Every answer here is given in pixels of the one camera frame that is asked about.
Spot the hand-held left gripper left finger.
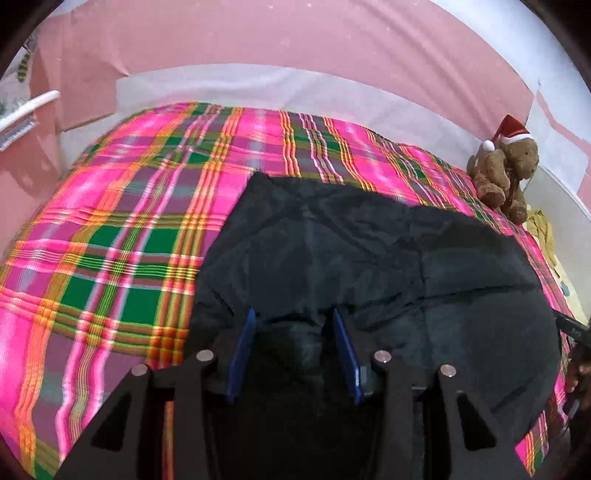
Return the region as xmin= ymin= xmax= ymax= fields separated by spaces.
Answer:
xmin=55 ymin=307 xmax=257 ymax=480

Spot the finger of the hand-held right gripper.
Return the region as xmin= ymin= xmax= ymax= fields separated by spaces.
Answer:
xmin=551 ymin=310 xmax=591 ymax=348

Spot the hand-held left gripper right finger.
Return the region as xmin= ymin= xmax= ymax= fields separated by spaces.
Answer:
xmin=331 ymin=307 xmax=532 ymax=480

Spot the black shirt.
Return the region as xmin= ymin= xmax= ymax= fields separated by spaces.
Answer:
xmin=187 ymin=172 xmax=562 ymax=480

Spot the person's right hand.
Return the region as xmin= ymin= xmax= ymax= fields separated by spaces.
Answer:
xmin=566 ymin=346 xmax=591 ymax=395

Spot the yellow cloth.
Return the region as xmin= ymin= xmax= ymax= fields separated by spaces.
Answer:
xmin=526 ymin=209 xmax=579 ymax=320

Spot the brown teddy bear santa hat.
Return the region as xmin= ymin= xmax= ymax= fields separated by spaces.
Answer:
xmin=466 ymin=114 xmax=540 ymax=226

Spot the pink plaid blanket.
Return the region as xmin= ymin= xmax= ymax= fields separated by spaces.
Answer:
xmin=0 ymin=102 xmax=578 ymax=478

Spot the floral printed cloth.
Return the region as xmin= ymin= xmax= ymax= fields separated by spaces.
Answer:
xmin=0 ymin=36 xmax=41 ymax=121

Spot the white curved bed frame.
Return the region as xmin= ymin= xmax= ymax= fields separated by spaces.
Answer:
xmin=526 ymin=165 xmax=591 ymax=321

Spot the white rail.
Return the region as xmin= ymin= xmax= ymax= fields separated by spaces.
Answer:
xmin=0 ymin=89 xmax=61 ymax=133

